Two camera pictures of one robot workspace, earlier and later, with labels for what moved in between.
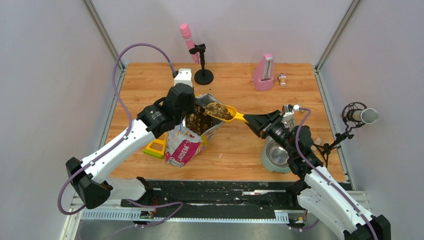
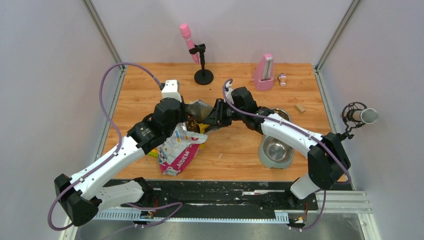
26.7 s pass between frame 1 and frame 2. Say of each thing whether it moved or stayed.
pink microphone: stayed
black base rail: stayed
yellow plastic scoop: moved
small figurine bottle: stayed
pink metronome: stayed
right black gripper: moved
